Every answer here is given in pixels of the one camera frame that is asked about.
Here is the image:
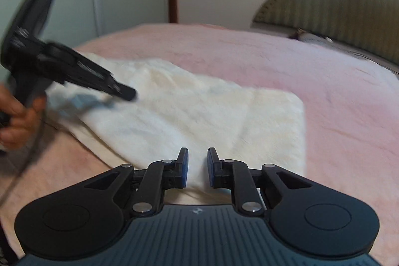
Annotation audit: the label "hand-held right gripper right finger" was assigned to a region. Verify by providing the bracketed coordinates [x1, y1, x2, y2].
[207, 147, 315, 217]

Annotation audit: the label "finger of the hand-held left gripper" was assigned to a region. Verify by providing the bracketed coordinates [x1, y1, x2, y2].
[62, 50, 138, 102]

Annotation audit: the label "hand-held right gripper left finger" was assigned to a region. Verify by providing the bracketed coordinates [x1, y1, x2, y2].
[84, 147, 190, 217]

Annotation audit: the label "white pants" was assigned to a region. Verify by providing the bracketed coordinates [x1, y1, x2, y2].
[47, 52, 305, 188]

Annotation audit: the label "person's left hand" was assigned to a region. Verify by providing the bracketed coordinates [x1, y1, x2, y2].
[0, 85, 48, 151]

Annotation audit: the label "pink blanket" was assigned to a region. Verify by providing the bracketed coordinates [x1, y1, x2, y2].
[0, 22, 399, 266]

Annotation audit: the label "grey pillow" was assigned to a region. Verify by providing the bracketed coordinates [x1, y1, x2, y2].
[288, 27, 340, 45]

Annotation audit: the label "green padded headboard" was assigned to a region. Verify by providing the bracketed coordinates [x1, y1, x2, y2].
[251, 0, 399, 80]

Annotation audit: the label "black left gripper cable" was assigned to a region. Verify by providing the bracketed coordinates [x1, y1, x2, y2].
[0, 104, 47, 207]

